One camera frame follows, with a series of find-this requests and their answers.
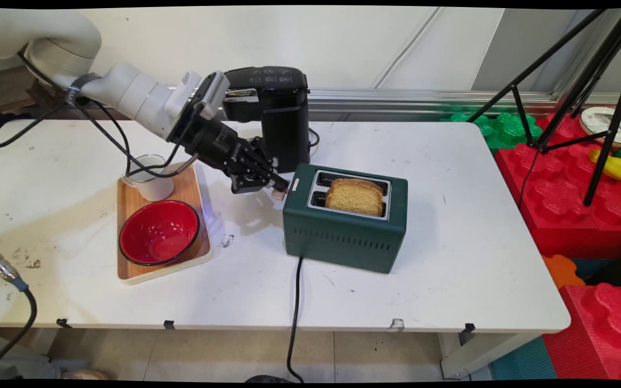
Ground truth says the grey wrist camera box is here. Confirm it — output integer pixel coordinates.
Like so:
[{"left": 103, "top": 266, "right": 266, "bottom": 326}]
[{"left": 195, "top": 70, "right": 231, "bottom": 122}]

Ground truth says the white plate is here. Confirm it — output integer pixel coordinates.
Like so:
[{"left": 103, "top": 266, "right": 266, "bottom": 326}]
[{"left": 579, "top": 106, "right": 621, "bottom": 149}]

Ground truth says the dark green two-slot toaster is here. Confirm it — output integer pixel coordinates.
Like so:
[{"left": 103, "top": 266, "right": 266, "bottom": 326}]
[{"left": 272, "top": 163, "right": 409, "bottom": 274}]

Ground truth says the white cup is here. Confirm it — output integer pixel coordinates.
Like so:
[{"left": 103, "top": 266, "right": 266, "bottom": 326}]
[{"left": 122, "top": 154, "right": 175, "bottom": 202}]

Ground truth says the yellow banana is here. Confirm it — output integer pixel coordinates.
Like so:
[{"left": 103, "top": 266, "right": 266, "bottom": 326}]
[{"left": 588, "top": 148, "right": 621, "bottom": 186}]

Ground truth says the orange foam piece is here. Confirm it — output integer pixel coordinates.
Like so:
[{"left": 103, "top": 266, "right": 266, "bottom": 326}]
[{"left": 541, "top": 254, "right": 586, "bottom": 289}]

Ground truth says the thin black tripod cable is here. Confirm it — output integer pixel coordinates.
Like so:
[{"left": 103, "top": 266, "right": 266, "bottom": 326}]
[{"left": 518, "top": 148, "right": 539, "bottom": 209}]

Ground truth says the large red foam block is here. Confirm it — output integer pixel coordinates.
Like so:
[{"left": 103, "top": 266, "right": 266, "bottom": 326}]
[{"left": 494, "top": 113, "right": 621, "bottom": 259}]

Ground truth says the white table leg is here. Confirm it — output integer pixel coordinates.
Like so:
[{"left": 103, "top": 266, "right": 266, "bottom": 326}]
[{"left": 440, "top": 331, "right": 543, "bottom": 379}]

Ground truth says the wooden serving tray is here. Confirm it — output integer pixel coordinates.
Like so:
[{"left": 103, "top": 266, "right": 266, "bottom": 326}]
[{"left": 116, "top": 162, "right": 214, "bottom": 285}]

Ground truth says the black coffee machine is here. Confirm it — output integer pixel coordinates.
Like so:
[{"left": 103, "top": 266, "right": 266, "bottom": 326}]
[{"left": 223, "top": 66, "right": 311, "bottom": 174}]

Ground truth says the cable with metal connector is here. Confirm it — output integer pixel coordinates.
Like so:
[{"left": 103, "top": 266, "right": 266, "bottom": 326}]
[{"left": 0, "top": 241, "right": 38, "bottom": 380}]

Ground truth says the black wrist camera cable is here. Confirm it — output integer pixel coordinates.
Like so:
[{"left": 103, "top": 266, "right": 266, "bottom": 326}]
[{"left": 71, "top": 86, "right": 203, "bottom": 179}]

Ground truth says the brown wooden board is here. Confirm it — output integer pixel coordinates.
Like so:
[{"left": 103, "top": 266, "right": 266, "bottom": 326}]
[{"left": 0, "top": 65, "right": 128, "bottom": 120}]

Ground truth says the brown toast slice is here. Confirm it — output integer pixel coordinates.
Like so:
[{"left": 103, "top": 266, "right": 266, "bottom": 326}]
[{"left": 325, "top": 178, "right": 385, "bottom": 218}]

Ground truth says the green foam block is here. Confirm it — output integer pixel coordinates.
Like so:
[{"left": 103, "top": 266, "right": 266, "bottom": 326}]
[{"left": 440, "top": 112, "right": 543, "bottom": 150}]

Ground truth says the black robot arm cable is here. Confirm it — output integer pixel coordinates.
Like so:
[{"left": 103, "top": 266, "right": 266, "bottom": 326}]
[{"left": 0, "top": 51, "right": 74, "bottom": 149}]

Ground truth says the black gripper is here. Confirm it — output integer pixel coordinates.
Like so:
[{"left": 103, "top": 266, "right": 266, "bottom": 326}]
[{"left": 168, "top": 110, "right": 291, "bottom": 195}]

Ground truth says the black tripod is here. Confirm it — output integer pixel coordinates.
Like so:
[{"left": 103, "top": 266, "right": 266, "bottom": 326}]
[{"left": 467, "top": 8, "right": 621, "bottom": 207}]

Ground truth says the black toaster power cable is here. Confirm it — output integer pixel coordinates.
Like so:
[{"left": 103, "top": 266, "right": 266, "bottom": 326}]
[{"left": 287, "top": 256, "right": 305, "bottom": 383}]

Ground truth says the red bowl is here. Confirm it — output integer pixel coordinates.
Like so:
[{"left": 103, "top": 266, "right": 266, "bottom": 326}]
[{"left": 119, "top": 200, "right": 201, "bottom": 267}]

